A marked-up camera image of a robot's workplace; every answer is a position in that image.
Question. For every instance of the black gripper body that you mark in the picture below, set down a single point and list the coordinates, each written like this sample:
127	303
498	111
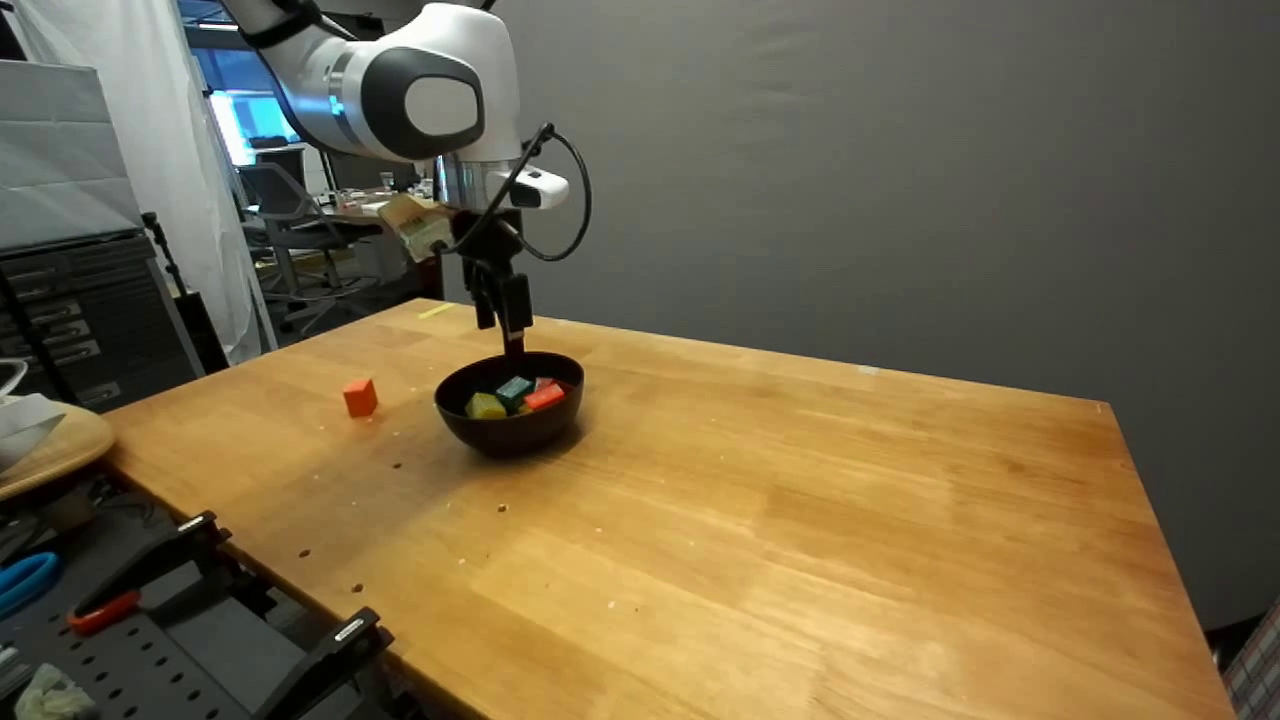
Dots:
489	245

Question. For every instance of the green wooden block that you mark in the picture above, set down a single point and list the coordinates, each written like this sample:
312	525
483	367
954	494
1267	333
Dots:
512	390

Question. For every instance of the red wooden block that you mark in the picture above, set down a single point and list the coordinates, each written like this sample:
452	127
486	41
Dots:
360	397
544	397

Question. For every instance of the yellow wooden block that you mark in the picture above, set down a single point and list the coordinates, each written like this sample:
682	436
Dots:
486	406

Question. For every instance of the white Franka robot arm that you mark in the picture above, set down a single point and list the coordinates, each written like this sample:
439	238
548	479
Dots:
443	102

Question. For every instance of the black bowl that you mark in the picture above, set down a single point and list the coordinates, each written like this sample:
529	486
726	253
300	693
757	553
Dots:
506	432

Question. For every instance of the white background desk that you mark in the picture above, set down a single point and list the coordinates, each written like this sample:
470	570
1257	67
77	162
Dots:
360	208

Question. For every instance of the black office chair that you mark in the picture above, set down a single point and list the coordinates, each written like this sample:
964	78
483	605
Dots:
276	213

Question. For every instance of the bright blue monitor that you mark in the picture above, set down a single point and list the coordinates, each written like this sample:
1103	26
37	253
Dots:
263	123

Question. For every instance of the black folded stand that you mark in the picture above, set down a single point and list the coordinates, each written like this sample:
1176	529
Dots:
185	315

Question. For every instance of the white curtain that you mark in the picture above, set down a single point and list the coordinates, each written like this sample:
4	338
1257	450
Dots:
160	174

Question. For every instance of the grey fabric backdrop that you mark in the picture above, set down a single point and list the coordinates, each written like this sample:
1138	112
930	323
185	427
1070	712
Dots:
867	174

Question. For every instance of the black equipment case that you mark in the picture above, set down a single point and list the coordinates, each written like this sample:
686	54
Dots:
81	323

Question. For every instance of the grey panel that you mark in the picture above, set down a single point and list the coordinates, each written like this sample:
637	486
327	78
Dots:
62	147

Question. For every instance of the round wooden board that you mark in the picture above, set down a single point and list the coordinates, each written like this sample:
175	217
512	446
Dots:
62	450

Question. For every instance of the white cloth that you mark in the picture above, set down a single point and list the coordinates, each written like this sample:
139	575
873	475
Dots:
24	427

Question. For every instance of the black perforated breadboard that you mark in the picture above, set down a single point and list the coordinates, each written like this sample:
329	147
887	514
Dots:
144	673

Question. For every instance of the white crumpled lump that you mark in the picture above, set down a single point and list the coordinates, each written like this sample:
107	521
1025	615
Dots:
47	698

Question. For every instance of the grey striped fabric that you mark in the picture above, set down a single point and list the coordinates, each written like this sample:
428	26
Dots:
1257	666

